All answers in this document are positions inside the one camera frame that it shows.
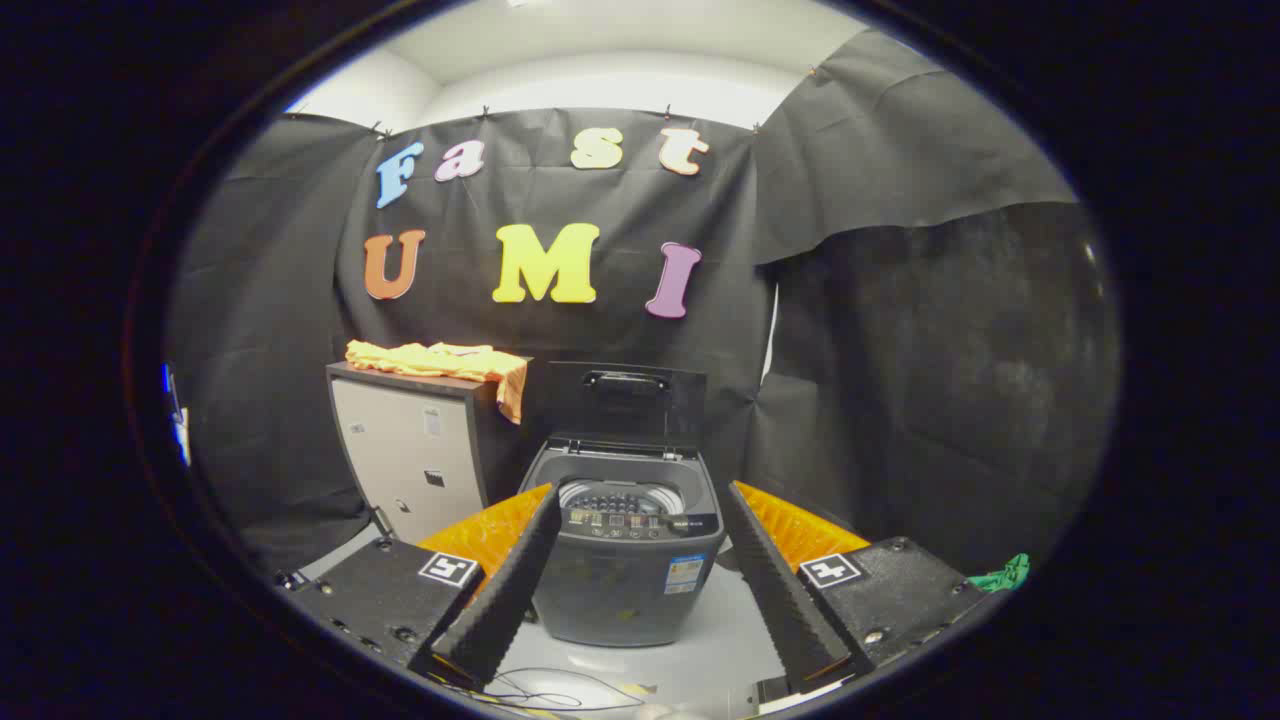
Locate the grey cabinet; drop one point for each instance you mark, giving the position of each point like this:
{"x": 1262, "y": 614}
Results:
{"x": 410, "y": 450}

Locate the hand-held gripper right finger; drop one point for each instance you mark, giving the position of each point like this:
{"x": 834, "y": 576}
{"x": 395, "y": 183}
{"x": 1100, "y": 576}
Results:
{"x": 785, "y": 600}

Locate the orange polo shirt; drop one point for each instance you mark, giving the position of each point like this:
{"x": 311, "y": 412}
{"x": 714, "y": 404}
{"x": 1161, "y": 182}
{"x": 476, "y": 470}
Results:
{"x": 430, "y": 358}

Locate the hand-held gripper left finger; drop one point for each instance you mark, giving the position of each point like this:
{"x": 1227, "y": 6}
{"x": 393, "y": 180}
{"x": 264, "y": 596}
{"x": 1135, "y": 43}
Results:
{"x": 510, "y": 590}

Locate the green cloth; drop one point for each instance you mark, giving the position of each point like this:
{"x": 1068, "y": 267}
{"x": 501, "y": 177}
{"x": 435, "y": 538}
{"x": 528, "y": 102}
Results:
{"x": 1005, "y": 575}

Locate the grey washing machine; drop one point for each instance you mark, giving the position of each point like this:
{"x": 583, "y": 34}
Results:
{"x": 620, "y": 600}

